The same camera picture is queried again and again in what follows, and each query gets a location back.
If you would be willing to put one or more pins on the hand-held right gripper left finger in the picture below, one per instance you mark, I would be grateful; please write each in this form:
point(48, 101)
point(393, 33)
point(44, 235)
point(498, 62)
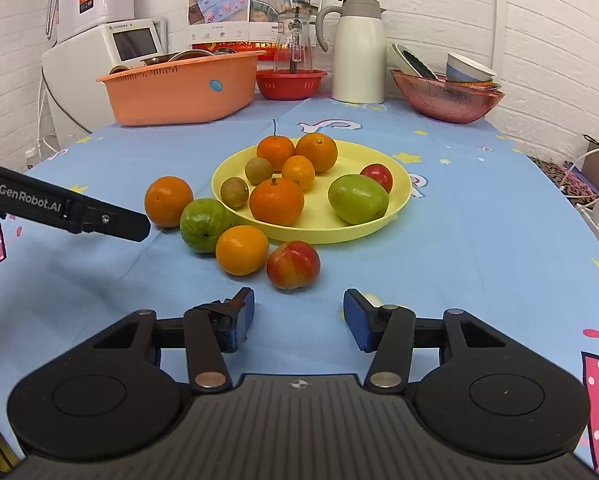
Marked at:
point(242, 317)

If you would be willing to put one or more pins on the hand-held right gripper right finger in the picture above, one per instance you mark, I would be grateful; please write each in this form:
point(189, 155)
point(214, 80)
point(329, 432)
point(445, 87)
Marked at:
point(359, 317)

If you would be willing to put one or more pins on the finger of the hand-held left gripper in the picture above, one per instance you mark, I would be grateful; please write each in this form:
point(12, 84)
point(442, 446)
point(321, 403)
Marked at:
point(119, 222)

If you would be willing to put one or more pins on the yellowish orange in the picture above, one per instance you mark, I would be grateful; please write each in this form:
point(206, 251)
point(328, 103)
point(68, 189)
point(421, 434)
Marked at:
point(242, 250)

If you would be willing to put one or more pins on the red-yellow peach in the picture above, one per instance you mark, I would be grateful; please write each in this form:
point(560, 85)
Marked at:
point(293, 265)

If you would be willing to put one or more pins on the round green guava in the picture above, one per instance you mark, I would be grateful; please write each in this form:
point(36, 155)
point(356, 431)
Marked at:
point(205, 226)

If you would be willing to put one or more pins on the yellow plastic plate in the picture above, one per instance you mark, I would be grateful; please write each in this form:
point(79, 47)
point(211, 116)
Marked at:
point(319, 222)

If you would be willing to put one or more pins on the green mango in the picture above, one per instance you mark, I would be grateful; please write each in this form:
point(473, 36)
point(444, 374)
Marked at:
point(358, 199)

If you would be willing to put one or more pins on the brown longan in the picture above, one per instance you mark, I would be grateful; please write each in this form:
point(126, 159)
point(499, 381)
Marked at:
point(258, 170)
point(234, 192)

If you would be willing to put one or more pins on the large orange with short stem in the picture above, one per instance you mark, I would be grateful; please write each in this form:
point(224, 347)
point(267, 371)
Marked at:
point(277, 202)

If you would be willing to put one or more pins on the red apple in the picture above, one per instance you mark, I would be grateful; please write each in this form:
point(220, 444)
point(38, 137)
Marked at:
point(378, 177)

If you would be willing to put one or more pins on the small orange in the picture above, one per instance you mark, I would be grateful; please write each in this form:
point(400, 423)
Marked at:
point(298, 173)

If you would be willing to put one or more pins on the orange with long stem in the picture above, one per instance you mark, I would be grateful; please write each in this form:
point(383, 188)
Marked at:
point(275, 153)

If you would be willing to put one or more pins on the white appliance with screen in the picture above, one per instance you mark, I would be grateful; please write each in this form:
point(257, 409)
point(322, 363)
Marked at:
point(69, 90)

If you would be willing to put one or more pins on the orange plastic basin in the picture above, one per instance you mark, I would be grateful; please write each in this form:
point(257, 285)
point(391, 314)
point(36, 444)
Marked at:
point(179, 97)

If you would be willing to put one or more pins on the blue printed tablecloth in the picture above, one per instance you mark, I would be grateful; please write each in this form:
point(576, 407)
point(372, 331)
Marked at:
point(479, 240)

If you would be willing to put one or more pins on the steel bowl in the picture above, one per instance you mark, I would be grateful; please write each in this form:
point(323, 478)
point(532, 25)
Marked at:
point(228, 50)
point(189, 56)

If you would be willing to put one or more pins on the red plastic basket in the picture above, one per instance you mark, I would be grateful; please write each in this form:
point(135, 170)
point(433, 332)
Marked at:
point(290, 87)

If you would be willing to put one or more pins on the pink glass bowl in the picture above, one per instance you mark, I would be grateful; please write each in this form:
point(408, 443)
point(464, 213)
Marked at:
point(447, 105)

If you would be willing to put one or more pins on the patterned brown cloth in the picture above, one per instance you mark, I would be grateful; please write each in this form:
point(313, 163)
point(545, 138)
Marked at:
point(554, 175)

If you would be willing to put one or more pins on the glass pitcher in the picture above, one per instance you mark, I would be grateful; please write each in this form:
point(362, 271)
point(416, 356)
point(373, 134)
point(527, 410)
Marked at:
point(293, 45)

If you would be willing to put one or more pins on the white power strip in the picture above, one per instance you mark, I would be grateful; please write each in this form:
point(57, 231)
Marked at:
point(597, 232)

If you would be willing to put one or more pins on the dark green plate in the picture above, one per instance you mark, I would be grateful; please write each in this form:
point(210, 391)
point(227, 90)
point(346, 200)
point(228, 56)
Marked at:
point(422, 67)

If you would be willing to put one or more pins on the white thermos jug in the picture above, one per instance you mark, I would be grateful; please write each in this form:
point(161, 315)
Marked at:
point(359, 55)

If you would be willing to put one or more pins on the white and blue bowl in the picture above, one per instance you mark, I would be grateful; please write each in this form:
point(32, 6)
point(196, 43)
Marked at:
point(467, 67)

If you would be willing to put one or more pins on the wall poster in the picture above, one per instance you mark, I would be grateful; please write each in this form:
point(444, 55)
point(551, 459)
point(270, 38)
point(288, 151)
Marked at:
point(259, 0)

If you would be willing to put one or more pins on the white wall pipe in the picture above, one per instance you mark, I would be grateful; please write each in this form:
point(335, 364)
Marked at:
point(499, 10)

